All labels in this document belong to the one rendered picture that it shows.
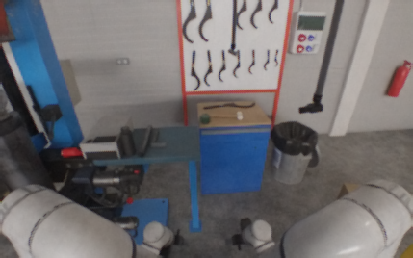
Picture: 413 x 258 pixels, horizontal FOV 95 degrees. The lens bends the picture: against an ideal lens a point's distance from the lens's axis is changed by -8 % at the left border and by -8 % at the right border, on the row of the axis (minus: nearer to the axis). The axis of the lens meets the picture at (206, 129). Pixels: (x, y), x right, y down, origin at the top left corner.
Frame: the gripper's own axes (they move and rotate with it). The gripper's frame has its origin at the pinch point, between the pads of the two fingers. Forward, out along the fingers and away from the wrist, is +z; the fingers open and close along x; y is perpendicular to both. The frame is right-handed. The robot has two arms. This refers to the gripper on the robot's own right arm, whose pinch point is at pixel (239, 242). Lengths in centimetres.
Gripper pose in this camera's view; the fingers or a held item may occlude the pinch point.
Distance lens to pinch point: 129.8
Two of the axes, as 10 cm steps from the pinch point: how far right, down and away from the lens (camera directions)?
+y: 1.2, 8.0, -5.9
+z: -1.6, 6.0, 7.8
